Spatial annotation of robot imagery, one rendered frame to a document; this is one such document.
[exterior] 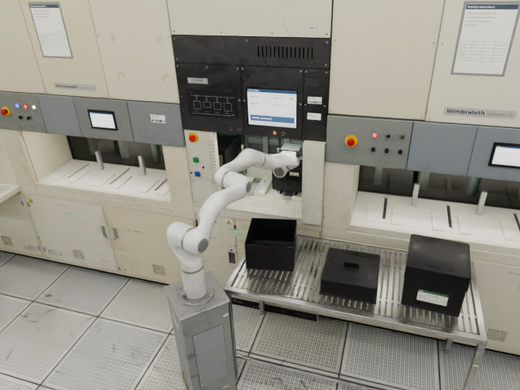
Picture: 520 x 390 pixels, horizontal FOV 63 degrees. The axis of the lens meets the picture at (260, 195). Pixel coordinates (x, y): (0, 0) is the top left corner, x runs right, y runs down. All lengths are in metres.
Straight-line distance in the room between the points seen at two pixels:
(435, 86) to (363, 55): 0.38
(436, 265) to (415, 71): 0.94
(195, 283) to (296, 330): 1.15
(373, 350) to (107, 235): 2.12
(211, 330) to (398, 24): 1.79
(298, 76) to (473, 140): 0.94
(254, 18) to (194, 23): 0.34
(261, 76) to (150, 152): 1.39
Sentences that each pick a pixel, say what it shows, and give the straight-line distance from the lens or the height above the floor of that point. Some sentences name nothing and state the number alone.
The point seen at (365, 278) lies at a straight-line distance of 2.31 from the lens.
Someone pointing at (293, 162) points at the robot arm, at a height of 1.26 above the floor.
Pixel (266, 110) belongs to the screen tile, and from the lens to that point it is 2.44.
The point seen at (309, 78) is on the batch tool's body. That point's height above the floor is 1.75.
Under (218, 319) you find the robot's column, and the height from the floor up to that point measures 0.65.
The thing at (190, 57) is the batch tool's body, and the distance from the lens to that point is 2.53.
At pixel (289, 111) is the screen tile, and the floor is 1.57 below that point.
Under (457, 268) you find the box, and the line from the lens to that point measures 2.24.
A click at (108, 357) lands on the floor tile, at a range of 3.24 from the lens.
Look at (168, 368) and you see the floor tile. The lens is 3.06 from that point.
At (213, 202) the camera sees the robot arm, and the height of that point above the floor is 1.25.
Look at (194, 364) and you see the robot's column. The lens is 2.53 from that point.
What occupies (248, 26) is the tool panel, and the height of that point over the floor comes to 2.00.
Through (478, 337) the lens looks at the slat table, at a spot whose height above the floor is 0.76.
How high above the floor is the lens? 2.35
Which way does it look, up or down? 30 degrees down
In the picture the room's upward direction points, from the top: 2 degrees counter-clockwise
